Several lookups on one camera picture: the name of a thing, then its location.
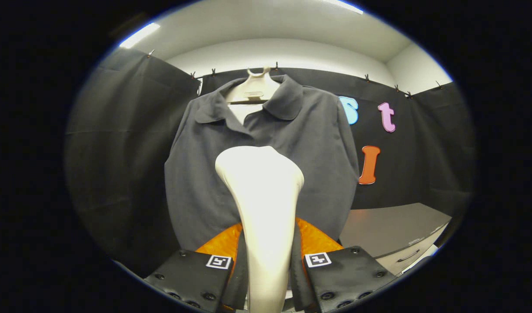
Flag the white garment steamer head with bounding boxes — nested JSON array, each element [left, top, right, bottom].
[[215, 146, 305, 313]]

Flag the dark grey button shirt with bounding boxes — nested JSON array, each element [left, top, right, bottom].
[[164, 74, 360, 252]]

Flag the narrow ceiling light strip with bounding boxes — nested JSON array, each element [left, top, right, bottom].
[[119, 23, 161, 49]]

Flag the black backdrop cloth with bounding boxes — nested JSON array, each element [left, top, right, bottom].
[[65, 47, 475, 276]]

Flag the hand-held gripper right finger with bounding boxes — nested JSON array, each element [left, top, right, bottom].
[[290, 217, 397, 313]]

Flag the row of black clips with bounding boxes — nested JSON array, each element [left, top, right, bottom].
[[146, 49, 442, 98]]

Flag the beige cabinet with grey top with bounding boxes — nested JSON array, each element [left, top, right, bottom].
[[339, 203, 452, 275]]

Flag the beige clothes hanger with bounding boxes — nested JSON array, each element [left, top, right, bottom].
[[225, 66, 280, 105]]

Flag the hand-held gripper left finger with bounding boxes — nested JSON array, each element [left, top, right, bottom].
[[143, 223, 249, 313]]

